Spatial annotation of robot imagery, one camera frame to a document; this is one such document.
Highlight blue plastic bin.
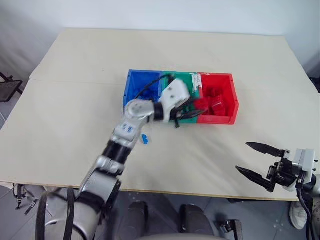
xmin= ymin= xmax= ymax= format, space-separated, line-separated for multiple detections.
xmin=123 ymin=69 xmax=163 ymax=109

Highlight red plastic bin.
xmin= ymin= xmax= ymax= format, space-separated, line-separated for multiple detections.
xmin=196 ymin=72 xmax=240 ymax=125

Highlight blue toy block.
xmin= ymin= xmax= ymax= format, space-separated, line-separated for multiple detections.
xmin=140 ymin=133 xmax=152 ymax=146

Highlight green plastic bin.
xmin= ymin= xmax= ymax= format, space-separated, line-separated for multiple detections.
xmin=158 ymin=71 xmax=201 ymax=125

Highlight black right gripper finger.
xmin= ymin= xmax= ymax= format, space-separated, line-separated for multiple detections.
xmin=235 ymin=165 xmax=275 ymax=193
xmin=245 ymin=142 xmax=286 ymax=158

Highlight white tape strip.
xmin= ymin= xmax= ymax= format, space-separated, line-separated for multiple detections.
xmin=190 ymin=72 xmax=203 ymax=90

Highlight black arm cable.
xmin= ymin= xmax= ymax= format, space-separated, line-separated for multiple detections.
xmin=134 ymin=74 xmax=176 ymax=100
xmin=295 ymin=183 xmax=316 ymax=240

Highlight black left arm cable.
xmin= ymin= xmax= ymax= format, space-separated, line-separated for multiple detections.
xmin=134 ymin=74 xmax=176 ymax=100

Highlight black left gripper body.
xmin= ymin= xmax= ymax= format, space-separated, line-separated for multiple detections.
xmin=171 ymin=103 xmax=192 ymax=130

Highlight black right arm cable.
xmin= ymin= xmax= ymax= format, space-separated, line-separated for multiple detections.
xmin=295 ymin=183 xmax=316 ymax=240

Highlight grey robot torso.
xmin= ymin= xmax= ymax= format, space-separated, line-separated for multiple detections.
xmin=138 ymin=232 xmax=227 ymax=240

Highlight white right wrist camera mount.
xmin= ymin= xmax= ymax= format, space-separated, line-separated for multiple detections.
xmin=291 ymin=148 xmax=317 ymax=185

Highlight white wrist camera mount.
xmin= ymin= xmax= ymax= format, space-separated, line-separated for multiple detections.
xmin=159 ymin=78 xmax=191 ymax=123
xmin=291 ymin=148 xmax=317 ymax=185

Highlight black buckle strap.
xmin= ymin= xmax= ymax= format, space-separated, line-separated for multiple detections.
xmin=11 ymin=184 xmax=40 ymax=216

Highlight black harness strap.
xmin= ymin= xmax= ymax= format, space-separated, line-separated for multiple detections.
xmin=62 ymin=186 xmax=77 ymax=240
xmin=35 ymin=191 xmax=51 ymax=240

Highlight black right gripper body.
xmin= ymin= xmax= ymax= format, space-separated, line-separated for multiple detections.
xmin=266 ymin=149 xmax=301 ymax=188

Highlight dark rounded shape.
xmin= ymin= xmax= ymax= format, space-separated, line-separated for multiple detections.
xmin=179 ymin=203 xmax=210 ymax=236
xmin=126 ymin=200 xmax=150 ymax=237

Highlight large red toy block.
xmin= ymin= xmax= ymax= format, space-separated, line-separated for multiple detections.
xmin=208 ymin=96 xmax=232 ymax=117

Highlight white sneaker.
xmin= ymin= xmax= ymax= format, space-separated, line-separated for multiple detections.
xmin=289 ymin=200 xmax=309 ymax=230

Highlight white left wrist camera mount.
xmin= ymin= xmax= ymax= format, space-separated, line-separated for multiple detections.
xmin=159 ymin=78 xmax=191 ymax=123

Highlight black metal mesh stand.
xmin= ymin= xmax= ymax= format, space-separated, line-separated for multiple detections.
xmin=0 ymin=71 xmax=24 ymax=103

